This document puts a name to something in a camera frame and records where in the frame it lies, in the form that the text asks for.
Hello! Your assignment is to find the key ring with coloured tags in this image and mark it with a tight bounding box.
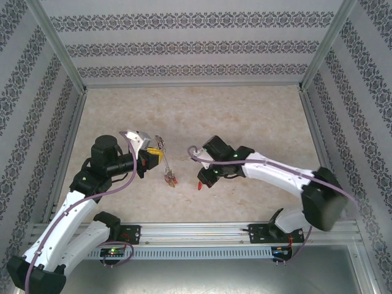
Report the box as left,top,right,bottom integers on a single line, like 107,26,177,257
154,134,179,188

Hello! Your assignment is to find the left green circuit board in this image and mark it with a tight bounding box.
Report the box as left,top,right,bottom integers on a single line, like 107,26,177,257
100,247,126,258

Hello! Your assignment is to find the green circuit board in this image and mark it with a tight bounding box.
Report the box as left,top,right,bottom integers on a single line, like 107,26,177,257
100,247,126,258
271,246,292,257

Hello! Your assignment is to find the grey metal sheet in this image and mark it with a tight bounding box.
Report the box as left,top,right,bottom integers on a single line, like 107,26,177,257
29,244,373,294

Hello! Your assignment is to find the right green circuit board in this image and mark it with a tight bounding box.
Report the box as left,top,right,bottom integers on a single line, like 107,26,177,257
271,246,292,257

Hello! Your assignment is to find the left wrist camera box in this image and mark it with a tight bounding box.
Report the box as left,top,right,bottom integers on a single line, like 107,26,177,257
126,130,152,151

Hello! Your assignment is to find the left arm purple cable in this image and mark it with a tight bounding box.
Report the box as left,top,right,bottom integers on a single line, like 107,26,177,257
24,130,137,292

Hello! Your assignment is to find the aluminium table edge rail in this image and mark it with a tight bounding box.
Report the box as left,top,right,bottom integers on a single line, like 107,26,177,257
42,88,89,224
298,87,334,184
84,82,304,90

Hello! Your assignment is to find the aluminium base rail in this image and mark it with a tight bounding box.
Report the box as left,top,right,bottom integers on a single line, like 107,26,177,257
30,222,361,246

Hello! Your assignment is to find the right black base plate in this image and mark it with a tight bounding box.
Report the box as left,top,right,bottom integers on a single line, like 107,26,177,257
248,222,306,245

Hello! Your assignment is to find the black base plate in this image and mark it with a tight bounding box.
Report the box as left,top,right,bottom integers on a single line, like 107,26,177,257
85,224,143,246
248,222,306,245

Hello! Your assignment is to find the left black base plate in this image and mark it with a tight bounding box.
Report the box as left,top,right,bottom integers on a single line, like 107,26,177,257
85,224,143,246

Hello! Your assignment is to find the grey slotted cable duct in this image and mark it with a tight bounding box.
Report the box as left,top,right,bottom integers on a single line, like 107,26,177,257
85,246,274,261

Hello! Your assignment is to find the aluminium frame post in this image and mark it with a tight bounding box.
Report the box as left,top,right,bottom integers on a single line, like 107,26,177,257
298,0,358,91
25,0,88,93

